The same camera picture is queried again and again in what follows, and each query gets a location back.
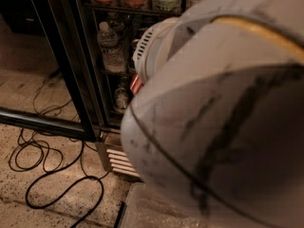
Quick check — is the red coke can top shelf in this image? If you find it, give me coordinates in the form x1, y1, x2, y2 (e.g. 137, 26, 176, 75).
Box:
130, 74, 143, 95

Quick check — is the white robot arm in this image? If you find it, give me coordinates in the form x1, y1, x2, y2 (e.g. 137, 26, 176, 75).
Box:
121, 0, 304, 228

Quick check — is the clear water bottle middle shelf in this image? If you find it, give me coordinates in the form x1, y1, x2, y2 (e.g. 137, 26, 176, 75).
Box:
97, 22, 126, 72

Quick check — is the stainless steel fridge grille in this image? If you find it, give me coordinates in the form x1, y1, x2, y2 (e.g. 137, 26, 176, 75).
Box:
95, 132, 141, 179

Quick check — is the open glass fridge door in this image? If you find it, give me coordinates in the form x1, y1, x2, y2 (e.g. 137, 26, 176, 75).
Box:
0, 0, 103, 142

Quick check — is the clear plastic bin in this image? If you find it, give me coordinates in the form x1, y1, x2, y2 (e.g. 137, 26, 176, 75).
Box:
114, 182, 206, 228

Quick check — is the black cable on floor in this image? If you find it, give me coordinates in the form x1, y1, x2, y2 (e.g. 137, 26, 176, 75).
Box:
8, 68, 110, 228

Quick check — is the top wire fridge shelf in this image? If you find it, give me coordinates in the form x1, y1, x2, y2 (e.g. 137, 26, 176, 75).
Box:
84, 3, 181, 17

